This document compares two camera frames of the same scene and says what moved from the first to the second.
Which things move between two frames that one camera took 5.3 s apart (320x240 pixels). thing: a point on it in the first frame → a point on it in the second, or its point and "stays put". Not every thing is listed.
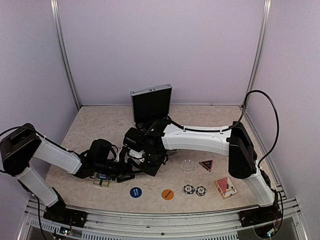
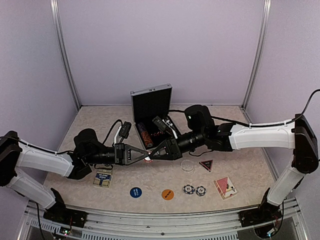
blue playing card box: x=102 y=180 stays put
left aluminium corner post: x=55 y=8 stays put
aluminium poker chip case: x=151 y=104 stays put
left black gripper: x=122 y=172 → x=122 y=154
